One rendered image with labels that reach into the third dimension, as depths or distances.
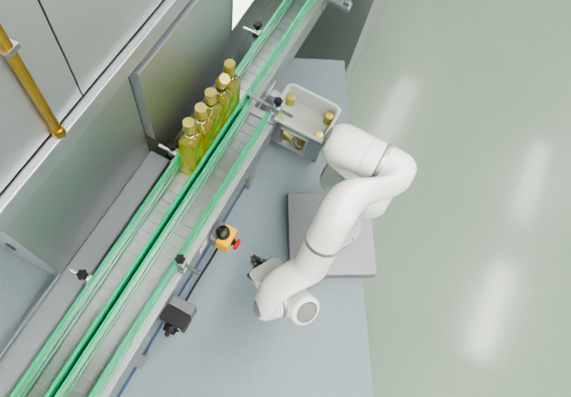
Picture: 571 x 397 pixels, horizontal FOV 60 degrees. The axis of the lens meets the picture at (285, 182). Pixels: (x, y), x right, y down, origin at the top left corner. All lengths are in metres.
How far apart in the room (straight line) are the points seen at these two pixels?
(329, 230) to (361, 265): 0.79
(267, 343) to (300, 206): 0.51
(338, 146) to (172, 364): 1.01
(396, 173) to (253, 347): 0.93
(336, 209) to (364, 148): 0.16
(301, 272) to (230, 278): 0.65
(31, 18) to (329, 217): 0.67
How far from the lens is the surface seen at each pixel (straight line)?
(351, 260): 1.86
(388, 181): 1.11
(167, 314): 1.57
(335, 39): 2.61
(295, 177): 1.99
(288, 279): 1.24
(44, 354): 1.50
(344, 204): 1.06
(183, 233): 1.57
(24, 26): 0.97
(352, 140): 1.14
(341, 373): 1.85
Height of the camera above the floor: 2.55
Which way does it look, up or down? 66 degrees down
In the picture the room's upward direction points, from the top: 17 degrees clockwise
